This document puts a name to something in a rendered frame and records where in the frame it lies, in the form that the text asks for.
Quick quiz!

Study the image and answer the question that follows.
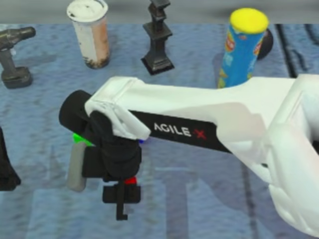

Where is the blue chip can yellow lid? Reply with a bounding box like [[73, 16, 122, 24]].
[[216, 7, 270, 89]]

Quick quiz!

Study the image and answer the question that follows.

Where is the blue patterned table cloth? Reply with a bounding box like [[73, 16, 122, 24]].
[[0, 23, 319, 239]]

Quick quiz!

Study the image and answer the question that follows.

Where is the grey power drill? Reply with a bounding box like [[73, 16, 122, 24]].
[[0, 26, 37, 89]]

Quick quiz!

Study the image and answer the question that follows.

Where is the black tower figurine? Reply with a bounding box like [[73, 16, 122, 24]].
[[141, 0, 175, 76]]

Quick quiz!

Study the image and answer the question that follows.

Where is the green block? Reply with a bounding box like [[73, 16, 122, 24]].
[[72, 133, 96, 147]]

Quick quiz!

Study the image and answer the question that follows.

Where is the black round object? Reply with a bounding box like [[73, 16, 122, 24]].
[[256, 28, 275, 61]]

